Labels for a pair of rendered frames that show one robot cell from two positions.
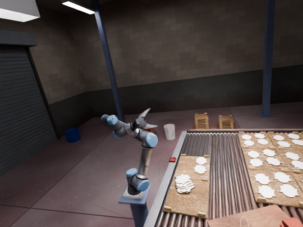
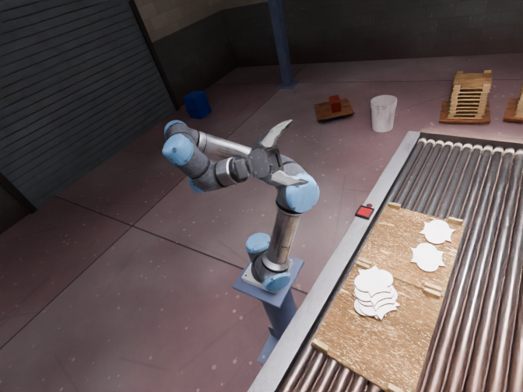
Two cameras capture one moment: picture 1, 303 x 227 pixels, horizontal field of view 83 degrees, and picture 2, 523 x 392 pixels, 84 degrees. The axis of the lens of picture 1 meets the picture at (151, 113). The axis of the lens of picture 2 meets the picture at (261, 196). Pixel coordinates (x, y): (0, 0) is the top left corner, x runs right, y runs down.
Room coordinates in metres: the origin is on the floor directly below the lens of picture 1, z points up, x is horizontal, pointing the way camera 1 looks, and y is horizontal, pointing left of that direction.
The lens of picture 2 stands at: (0.67, -0.15, 2.08)
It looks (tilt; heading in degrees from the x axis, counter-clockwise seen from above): 39 degrees down; 25
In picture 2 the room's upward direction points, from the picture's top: 17 degrees counter-clockwise
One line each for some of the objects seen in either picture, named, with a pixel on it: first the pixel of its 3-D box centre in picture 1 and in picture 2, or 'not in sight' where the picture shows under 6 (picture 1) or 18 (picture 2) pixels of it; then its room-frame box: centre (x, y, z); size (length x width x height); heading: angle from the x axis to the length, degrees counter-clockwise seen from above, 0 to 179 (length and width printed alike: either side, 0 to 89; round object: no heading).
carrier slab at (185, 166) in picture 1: (193, 166); (410, 243); (1.62, -0.36, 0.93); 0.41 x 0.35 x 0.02; 158
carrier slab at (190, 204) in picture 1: (187, 194); (377, 321); (1.24, -0.20, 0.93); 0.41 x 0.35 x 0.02; 157
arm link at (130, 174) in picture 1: (132, 176); (260, 250); (1.43, 0.28, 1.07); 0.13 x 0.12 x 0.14; 36
